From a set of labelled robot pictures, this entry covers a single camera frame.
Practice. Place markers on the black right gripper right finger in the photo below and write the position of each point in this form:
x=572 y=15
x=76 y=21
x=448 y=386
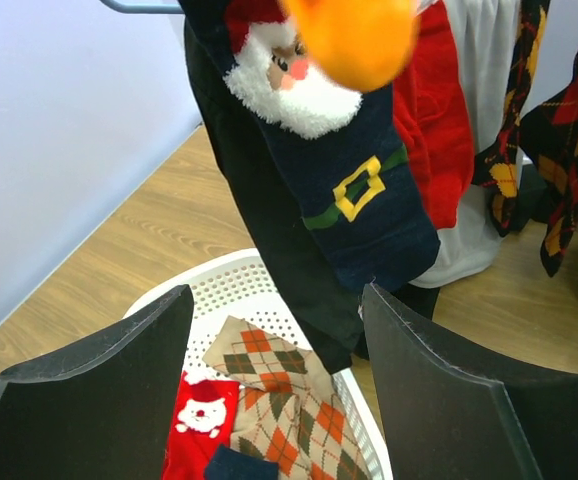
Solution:
x=453 y=409

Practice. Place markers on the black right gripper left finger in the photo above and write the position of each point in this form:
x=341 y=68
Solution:
x=101 y=407

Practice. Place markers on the navy santa sock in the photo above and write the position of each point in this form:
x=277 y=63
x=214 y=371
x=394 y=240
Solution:
x=337 y=150

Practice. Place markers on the red santa bear sock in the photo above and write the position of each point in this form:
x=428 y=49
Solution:
x=203 y=420

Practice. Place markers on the navy green striped sock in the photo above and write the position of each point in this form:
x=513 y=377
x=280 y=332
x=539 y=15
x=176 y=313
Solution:
x=228 y=464

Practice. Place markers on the beige argyle sock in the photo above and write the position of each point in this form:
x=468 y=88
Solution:
x=288 y=410

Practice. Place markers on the black hanging sock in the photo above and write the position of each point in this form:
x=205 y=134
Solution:
x=326 y=311

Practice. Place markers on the white perforated plastic basket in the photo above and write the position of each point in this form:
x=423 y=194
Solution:
x=238 y=284

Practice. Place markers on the dark argyle hanging sock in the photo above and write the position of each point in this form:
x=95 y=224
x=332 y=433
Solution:
x=548 y=134

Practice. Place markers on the red hanging sock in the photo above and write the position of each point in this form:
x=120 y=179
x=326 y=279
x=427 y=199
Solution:
x=431 y=117

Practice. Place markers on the orange clothes peg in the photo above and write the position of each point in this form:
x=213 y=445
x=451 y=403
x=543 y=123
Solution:
x=361 y=45

